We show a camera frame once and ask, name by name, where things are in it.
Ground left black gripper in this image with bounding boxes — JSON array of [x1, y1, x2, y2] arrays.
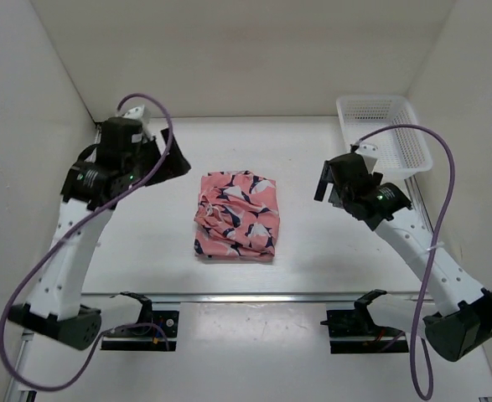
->
[[124, 128, 190, 188]]

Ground pink shark print shorts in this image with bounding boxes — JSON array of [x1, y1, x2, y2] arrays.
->
[[194, 170, 281, 262]]

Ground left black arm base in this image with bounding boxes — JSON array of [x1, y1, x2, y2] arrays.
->
[[101, 291, 179, 352]]

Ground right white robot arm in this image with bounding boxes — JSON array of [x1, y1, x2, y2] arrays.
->
[[314, 152, 492, 362]]

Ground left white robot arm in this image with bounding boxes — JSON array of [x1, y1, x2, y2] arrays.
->
[[7, 117, 191, 351]]

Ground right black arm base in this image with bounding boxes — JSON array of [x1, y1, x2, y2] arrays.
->
[[320, 289, 409, 355]]

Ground white plastic mesh basket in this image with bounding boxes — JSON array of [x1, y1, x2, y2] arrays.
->
[[336, 95, 433, 181]]

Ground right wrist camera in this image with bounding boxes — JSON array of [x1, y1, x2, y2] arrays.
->
[[350, 142, 380, 173]]

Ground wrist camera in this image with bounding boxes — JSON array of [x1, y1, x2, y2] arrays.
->
[[115, 105, 153, 138], [350, 142, 380, 173]]

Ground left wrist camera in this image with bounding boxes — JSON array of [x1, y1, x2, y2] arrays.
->
[[115, 105, 153, 138]]

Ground aluminium left rail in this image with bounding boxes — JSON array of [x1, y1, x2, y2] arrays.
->
[[93, 122, 102, 144]]

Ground aluminium rail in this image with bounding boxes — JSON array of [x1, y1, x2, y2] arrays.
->
[[405, 176, 434, 233], [93, 122, 102, 144], [81, 291, 435, 306]]

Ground aluminium right rail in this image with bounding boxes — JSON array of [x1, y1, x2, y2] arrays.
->
[[405, 176, 434, 233]]

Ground aluminium front rail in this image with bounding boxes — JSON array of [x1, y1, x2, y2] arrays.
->
[[81, 291, 435, 306]]

